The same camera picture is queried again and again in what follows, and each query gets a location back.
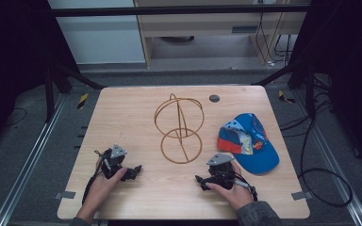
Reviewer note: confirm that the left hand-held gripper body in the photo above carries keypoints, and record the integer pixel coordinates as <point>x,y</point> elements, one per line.
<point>114,158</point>

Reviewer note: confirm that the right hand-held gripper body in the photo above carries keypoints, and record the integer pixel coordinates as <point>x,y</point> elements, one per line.
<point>221,171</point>

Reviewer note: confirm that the blue and orange cap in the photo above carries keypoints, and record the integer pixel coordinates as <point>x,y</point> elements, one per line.
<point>251,147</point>

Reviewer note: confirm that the person's right hand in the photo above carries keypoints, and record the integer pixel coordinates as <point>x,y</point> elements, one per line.
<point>237,193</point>

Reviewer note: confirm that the person's left hand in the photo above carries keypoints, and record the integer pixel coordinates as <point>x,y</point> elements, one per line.
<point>100,190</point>

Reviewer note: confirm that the grey tape piece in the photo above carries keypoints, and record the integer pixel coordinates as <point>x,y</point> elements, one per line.
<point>301,195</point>
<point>65,195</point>

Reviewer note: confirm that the yellow and black tape strip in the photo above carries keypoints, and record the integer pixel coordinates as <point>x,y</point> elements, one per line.
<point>82,101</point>
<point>285,98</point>

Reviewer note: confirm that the grey round table grommet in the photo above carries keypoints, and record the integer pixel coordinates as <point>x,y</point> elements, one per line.
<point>214,98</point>

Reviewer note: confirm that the white cabinet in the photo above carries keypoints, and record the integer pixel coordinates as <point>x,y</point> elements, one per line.
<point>97,34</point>

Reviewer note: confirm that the light wooden desk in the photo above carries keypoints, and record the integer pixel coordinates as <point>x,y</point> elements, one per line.
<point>201,25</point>

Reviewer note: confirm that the metal floor rail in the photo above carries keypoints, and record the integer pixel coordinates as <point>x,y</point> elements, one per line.
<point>333,163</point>
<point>28,160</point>

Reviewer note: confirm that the black frame leg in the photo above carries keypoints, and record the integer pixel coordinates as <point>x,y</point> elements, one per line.
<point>48,94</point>
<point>310,94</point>

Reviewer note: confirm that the black frame crossbar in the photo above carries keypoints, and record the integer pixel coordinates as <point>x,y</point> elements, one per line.
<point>169,10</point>

